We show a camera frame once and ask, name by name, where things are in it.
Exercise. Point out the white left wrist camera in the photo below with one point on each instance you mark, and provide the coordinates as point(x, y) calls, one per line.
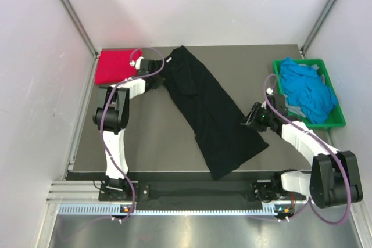
point(136, 63)

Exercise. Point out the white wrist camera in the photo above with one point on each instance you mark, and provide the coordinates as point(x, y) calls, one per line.
point(269, 92)
point(136, 63)

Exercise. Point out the folded pink t-shirt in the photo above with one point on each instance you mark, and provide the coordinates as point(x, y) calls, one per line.
point(114, 65)

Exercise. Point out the black t-shirt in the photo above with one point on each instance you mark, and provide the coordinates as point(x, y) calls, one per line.
point(213, 116)

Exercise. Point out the green plastic bin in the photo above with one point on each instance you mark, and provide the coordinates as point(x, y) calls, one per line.
point(308, 92)

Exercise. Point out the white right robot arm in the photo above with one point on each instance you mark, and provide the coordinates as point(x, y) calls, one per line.
point(334, 178)

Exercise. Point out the blue t-shirt in bin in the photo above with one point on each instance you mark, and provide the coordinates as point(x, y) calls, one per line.
point(308, 94)

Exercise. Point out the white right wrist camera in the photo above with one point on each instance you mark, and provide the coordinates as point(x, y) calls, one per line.
point(269, 92)

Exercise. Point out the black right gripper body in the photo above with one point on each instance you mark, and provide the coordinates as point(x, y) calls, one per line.
point(262, 119)

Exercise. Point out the aluminium frame rail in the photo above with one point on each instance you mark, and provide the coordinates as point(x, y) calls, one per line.
point(79, 192)

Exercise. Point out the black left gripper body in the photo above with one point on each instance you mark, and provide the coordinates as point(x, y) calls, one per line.
point(157, 81)

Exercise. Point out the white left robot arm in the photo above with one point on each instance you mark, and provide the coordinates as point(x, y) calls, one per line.
point(111, 118)

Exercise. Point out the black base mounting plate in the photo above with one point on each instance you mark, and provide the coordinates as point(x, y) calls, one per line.
point(144, 191)

